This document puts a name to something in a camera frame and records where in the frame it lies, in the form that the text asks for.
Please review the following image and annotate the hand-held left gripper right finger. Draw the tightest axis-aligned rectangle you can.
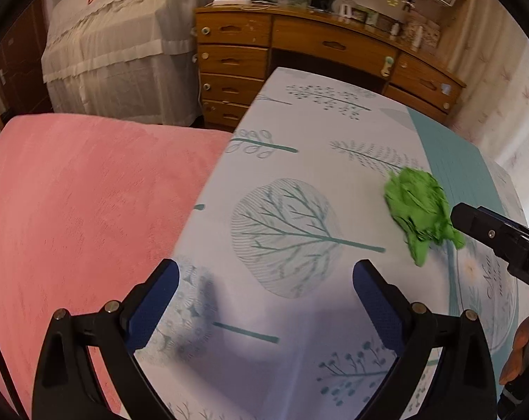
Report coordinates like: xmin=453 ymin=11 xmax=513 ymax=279
xmin=353 ymin=259 xmax=498 ymax=420

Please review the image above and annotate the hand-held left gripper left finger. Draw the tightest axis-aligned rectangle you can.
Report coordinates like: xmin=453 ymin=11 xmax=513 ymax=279
xmin=32 ymin=259 xmax=180 ymax=420

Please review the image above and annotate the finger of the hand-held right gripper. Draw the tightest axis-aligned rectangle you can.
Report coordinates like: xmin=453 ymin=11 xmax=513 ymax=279
xmin=450 ymin=203 xmax=529 ymax=277
xmin=479 ymin=207 xmax=529 ymax=250

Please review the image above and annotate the green paper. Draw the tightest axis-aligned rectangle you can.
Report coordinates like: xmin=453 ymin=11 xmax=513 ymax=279
xmin=383 ymin=166 xmax=466 ymax=267

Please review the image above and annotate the person's right hand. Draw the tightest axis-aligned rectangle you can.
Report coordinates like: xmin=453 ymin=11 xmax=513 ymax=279
xmin=500 ymin=315 xmax=529 ymax=386

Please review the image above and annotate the leaf print curtain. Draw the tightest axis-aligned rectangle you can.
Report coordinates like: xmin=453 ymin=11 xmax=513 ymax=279
xmin=448 ymin=22 xmax=529 ymax=224

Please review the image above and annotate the decorated kraft box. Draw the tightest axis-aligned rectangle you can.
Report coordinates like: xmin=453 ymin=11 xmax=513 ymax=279
xmin=404 ymin=11 xmax=442 ymax=49

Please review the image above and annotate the wide wooden desk drawer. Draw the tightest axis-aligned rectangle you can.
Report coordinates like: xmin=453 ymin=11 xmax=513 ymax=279
xmin=271 ymin=15 xmax=398 ymax=75

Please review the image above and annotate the lace covered furniture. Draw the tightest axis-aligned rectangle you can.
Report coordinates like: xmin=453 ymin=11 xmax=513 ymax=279
xmin=41 ymin=0 xmax=217 ymax=125

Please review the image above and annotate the brown wooden door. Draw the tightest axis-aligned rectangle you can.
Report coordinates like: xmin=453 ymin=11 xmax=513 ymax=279
xmin=0 ymin=0 xmax=55 ymax=127

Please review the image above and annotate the wooden desk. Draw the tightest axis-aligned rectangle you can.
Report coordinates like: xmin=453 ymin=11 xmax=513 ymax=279
xmin=194 ymin=0 xmax=468 ymax=132

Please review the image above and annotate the white power strip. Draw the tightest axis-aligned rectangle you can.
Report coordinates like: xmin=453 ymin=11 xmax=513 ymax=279
xmin=212 ymin=0 xmax=269 ymax=8

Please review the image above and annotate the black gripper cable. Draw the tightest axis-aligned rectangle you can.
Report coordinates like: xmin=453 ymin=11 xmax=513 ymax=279
xmin=0 ymin=315 xmax=29 ymax=420

